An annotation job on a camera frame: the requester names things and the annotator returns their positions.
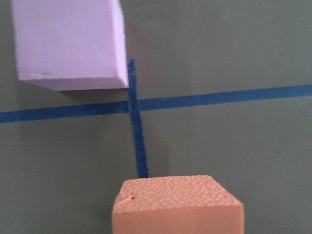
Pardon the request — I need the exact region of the orange foam cube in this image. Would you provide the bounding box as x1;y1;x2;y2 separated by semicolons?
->
112;175;244;234

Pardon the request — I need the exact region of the pink foam cube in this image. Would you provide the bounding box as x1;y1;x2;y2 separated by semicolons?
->
11;0;128;91

